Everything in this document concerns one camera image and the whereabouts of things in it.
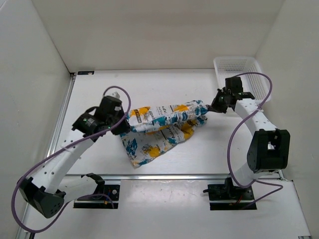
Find patterned white shorts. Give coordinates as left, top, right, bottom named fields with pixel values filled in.
left=120, top=100, right=208, bottom=168

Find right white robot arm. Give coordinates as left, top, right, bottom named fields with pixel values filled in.
left=208, top=74, right=291, bottom=199

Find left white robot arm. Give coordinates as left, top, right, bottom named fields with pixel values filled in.
left=18, top=92, right=131, bottom=219

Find white plastic basket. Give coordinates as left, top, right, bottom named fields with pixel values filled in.
left=213, top=56, right=270, bottom=103

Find black corner label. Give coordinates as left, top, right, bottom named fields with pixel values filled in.
left=77, top=71, right=95, bottom=75

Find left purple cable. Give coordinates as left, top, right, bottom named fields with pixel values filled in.
left=11, top=86, right=132, bottom=234

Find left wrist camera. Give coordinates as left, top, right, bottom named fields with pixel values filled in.
left=110, top=92, right=120, bottom=99

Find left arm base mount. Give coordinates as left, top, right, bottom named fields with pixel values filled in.
left=73, top=173, right=120, bottom=209

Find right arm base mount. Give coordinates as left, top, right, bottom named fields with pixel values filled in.
left=203, top=177, right=257, bottom=211

